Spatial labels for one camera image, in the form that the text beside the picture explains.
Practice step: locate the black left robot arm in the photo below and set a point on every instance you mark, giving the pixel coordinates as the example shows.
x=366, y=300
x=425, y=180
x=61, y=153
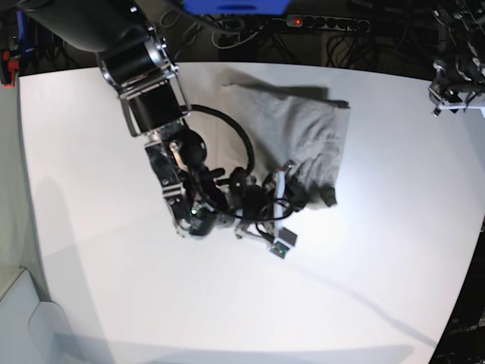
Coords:
x=461, y=29

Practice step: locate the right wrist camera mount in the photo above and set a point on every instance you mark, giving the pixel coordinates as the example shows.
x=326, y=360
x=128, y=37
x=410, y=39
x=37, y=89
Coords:
x=263, y=210

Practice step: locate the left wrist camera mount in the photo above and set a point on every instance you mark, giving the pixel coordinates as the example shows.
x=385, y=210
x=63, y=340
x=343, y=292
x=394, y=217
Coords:
x=454, y=102

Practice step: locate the blue box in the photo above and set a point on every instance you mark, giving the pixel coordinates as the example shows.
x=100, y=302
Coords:
x=258, y=7

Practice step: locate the red and black clamp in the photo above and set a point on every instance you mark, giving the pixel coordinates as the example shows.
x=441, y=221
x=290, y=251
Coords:
x=9, y=67

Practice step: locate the beige t-shirt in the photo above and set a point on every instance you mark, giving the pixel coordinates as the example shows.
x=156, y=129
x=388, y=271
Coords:
x=296, y=125

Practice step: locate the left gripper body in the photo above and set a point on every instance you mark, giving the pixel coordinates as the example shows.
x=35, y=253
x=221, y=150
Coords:
x=460, y=75

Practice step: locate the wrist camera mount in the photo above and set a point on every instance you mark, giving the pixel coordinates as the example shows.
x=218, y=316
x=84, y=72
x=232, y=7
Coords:
x=454, y=102
x=263, y=210

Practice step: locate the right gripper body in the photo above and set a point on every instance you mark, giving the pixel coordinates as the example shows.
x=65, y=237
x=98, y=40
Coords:
x=215, y=199

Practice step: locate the black power strip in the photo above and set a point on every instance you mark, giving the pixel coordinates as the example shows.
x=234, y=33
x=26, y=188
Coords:
x=314, y=22

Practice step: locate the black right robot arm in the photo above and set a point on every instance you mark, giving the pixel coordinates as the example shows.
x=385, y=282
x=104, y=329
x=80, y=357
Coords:
x=135, y=62

